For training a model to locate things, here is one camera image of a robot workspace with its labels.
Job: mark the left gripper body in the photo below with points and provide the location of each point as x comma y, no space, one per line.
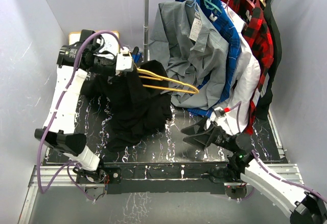
102,66

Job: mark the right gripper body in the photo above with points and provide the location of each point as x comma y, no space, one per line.
220,138

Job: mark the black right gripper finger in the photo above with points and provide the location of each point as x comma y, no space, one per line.
195,128
202,140

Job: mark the yellow clothes hanger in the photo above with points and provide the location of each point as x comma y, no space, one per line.
146,74

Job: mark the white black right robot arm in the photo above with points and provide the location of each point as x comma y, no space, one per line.
298,202

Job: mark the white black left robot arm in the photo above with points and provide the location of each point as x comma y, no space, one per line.
58,131

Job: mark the white shirt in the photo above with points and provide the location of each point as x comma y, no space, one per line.
245,77

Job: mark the grey shirt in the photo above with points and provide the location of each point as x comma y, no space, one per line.
191,50

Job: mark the pink hanger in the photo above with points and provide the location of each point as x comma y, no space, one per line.
233,9

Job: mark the red black plaid shirt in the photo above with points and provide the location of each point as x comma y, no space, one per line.
257,35

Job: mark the blue stapler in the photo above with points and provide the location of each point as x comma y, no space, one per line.
137,55

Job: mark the black hanging jacket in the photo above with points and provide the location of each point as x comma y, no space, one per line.
264,102

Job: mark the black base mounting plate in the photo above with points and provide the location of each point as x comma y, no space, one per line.
194,177

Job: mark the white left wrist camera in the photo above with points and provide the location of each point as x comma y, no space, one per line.
124,62

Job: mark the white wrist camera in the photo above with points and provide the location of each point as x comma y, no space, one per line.
220,112
124,62

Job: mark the whiteboard with yellow frame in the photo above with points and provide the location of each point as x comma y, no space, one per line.
110,42

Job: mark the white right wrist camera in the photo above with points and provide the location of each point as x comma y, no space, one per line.
220,112

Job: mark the aluminium frame rail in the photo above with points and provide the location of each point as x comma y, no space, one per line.
60,178

